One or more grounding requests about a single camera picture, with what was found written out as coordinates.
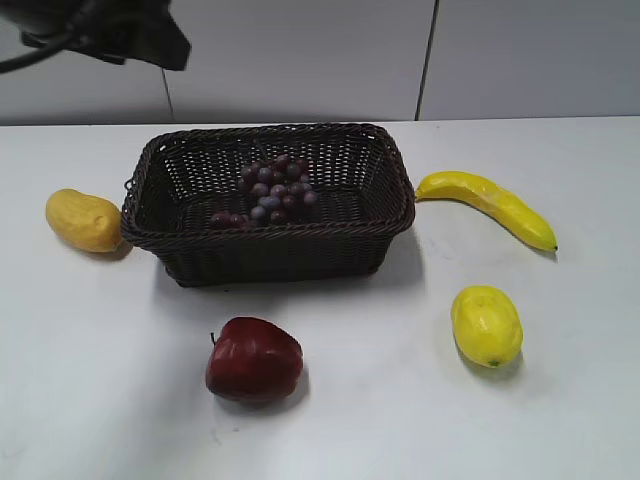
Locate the purple grape bunch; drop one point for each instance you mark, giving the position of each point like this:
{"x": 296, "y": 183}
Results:
{"x": 277, "y": 190}

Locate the yellow banana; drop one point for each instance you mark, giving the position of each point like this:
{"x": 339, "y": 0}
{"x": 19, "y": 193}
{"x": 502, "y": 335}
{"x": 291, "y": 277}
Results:
{"x": 500, "y": 204}

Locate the yellow-orange mango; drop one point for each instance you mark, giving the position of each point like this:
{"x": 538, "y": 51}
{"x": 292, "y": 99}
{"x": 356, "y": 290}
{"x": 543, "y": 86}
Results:
{"x": 85, "y": 222}

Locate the red apple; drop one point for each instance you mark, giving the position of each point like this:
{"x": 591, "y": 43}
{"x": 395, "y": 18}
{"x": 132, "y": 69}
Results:
{"x": 253, "y": 361}

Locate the dark woven wicker basket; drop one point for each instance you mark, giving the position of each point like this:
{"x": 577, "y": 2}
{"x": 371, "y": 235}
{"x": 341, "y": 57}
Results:
{"x": 183, "y": 178}

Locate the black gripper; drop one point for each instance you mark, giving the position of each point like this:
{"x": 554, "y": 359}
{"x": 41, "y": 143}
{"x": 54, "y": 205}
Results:
{"x": 109, "y": 31}

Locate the yellow lemon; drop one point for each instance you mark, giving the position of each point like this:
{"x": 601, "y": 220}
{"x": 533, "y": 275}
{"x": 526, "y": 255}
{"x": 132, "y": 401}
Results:
{"x": 486, "y": 326}

